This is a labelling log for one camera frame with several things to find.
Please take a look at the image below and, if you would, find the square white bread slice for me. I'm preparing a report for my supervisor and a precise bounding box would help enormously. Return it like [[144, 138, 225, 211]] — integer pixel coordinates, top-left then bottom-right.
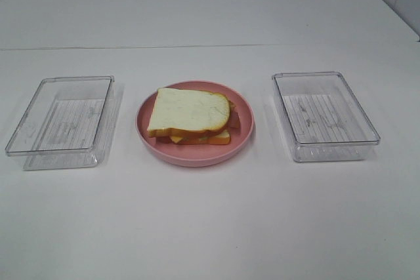
[[156, 129, 230, 145]]

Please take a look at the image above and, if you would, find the right clear plastic tray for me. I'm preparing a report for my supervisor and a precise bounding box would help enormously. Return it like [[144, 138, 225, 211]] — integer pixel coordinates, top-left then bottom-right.
[[272, 71, 381, 163]]

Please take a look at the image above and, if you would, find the yellow cheese slice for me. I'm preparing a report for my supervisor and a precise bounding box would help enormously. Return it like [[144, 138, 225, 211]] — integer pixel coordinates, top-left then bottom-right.
[[169, 135, 209, 145]]

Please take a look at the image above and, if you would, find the left clear plastic tray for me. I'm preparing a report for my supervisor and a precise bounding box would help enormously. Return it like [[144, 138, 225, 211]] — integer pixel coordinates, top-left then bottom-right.
[[5, 75, 118, 170]]

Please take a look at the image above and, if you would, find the clear plastic tray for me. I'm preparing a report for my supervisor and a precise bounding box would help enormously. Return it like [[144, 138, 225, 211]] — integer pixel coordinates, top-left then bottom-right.
[[5, 75, 118, 170], [272, 71, 381, 163]]

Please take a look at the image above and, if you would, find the round-top bread slice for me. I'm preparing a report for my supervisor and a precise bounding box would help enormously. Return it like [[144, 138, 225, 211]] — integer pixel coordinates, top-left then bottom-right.
[[147, 88, 230, 137]]

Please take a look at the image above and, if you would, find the tray bacon strip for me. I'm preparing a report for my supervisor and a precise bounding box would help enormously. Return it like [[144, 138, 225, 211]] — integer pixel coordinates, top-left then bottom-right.
[[228, 100, 236, 111], [226, 111, 240, 129]]

